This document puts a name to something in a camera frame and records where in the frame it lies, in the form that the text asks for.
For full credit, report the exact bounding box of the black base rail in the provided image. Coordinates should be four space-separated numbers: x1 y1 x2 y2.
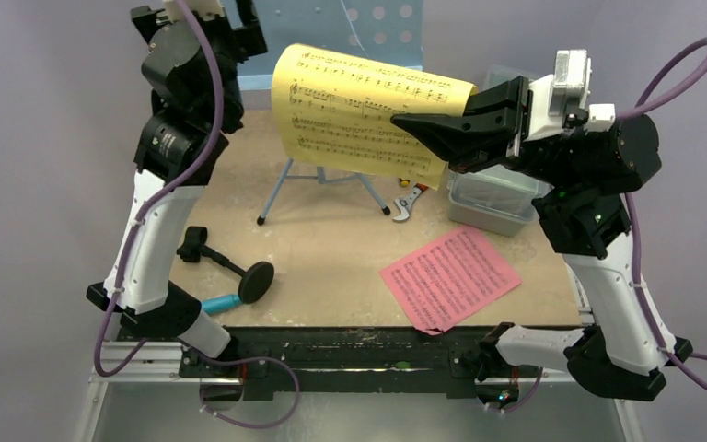
176 326 544 402

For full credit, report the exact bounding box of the teal microphone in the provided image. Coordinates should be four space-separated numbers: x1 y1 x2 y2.
201 294 242 315

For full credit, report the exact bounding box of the pink sheet music page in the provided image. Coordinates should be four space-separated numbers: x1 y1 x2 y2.
379 226 522 335

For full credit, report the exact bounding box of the light blue music stand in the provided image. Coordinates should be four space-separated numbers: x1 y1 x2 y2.
231 0 424 227

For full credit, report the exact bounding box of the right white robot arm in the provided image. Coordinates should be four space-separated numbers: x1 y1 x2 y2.
390 75 692 401

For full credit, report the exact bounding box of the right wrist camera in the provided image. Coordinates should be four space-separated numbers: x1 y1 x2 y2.
523 49 616 142

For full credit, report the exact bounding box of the clear plastic storage box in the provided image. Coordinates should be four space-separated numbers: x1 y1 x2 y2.
446 64 562 238

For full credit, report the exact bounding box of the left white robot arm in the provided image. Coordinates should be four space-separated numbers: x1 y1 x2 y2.
86 1 267 377

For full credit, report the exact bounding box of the yellow sheet music page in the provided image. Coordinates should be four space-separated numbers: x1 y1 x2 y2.
271 44 478 189

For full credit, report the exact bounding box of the red handled adjustable wrench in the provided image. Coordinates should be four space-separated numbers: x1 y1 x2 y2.
392 183 429 223

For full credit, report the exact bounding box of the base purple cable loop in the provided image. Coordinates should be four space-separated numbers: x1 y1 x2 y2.
198 356 301 431

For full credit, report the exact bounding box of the black microphone desk stand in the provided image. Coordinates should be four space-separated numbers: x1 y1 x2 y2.
176 226 274 305

